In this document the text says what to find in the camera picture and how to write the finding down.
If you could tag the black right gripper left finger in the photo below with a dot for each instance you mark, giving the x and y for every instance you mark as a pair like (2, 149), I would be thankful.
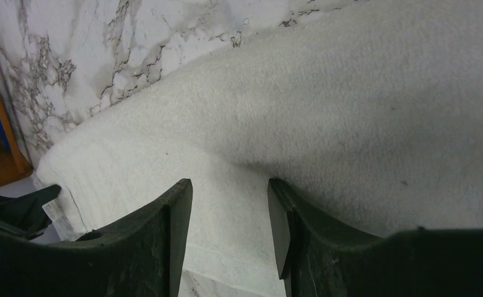
(141, 254)

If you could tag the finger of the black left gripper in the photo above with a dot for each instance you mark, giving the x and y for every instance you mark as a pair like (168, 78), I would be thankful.
(24, 216)

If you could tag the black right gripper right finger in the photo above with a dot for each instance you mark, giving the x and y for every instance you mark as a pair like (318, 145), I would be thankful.
(317, 255)

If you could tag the white terry towel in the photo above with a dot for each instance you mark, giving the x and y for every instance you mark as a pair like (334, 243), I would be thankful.
(374, 113)

